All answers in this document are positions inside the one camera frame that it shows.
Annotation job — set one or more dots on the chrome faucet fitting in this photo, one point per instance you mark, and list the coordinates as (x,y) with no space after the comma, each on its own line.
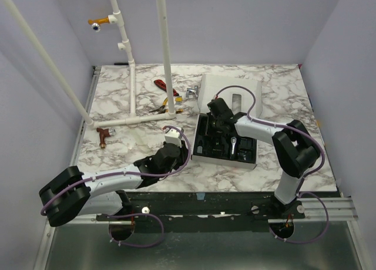
(192,91)

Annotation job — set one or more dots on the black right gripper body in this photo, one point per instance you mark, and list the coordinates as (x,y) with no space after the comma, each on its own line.
(212,124)

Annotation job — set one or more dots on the white PVC pipe frame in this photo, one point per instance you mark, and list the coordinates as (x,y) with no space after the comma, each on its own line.
(117,19)

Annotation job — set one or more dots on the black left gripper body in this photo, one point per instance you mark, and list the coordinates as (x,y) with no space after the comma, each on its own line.
(181,161)

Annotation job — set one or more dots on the red black utility knife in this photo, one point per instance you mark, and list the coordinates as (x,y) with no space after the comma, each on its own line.
(161,85)

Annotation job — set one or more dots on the brown garden faucet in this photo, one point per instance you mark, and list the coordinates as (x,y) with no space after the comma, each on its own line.
(103,134)

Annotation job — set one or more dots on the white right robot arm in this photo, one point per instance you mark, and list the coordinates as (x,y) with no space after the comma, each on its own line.
(296,150)

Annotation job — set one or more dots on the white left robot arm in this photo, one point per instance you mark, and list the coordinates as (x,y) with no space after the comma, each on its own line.
(68,194)

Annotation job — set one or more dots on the white hair clipper kit box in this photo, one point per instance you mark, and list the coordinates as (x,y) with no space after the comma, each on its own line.
(240,95)

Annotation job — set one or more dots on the yellow wire brush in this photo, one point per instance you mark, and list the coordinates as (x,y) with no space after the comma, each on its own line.
(178,100)

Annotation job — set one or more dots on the orange faucet on pipe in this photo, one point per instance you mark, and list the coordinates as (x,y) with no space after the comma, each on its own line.
(96,24)

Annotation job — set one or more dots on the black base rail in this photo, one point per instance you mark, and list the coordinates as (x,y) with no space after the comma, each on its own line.
(200,212)

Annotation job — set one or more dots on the yellow handled pliers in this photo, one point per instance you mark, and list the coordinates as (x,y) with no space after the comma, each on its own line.
(163,108)

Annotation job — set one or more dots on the black guard comb in tray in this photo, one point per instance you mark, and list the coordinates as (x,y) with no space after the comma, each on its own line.
(217,152)

